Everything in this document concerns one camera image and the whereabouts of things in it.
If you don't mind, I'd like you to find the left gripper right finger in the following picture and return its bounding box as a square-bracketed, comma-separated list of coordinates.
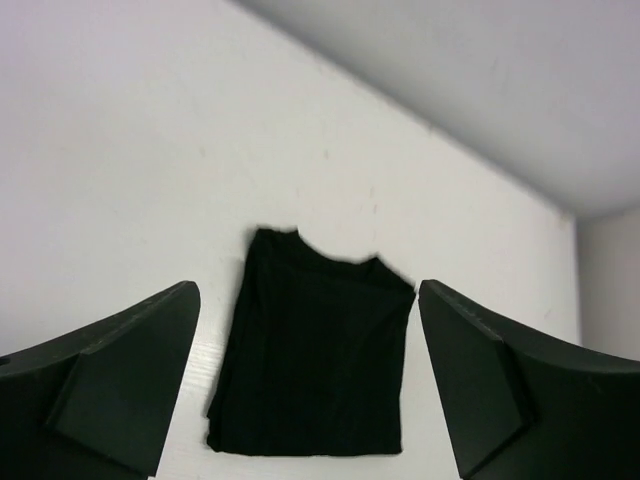
[419, 280, 639, 479]

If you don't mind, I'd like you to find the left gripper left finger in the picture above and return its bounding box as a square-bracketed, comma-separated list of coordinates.
[1, 281, 201, 479]

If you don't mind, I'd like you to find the black t-shirt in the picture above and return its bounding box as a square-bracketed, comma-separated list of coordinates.
[207, 227, 415, 457]

